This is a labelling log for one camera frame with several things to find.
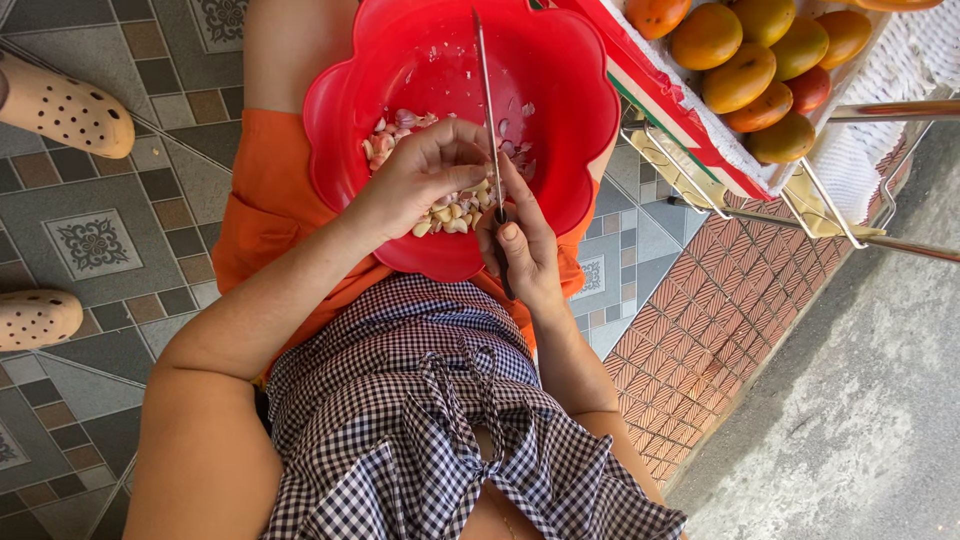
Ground person's right hand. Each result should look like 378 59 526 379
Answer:
474 152 571 321

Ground person's left hand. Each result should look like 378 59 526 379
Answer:
351 118 495 243

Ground black-handled kitchen knife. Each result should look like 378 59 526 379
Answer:
471 7 519 303

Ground pile of unpeeled garlic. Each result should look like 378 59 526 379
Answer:
362 108 441 172

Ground pile of peeled garlic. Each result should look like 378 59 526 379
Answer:
411 180 498 239

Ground scattered garlic skins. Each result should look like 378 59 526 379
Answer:
496 99 538 183

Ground red scalloped plastic bowl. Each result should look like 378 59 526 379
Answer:
302 0 622 284

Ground person's bare thigh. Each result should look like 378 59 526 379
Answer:
243 0 363 115

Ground checked gingham shirt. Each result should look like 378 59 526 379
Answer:
258 272 688 540

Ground white foam box red-taped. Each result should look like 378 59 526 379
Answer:
551 0 895 202

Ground heap of orange mangoes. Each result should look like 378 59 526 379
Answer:
624 0 946 165

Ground metal tube rack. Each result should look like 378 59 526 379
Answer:
618 97 960 265

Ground beige perforated clog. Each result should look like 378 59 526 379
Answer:
0 289 85 353
0 51 137 160

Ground white woven cloth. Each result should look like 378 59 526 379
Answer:
808 0 960 226

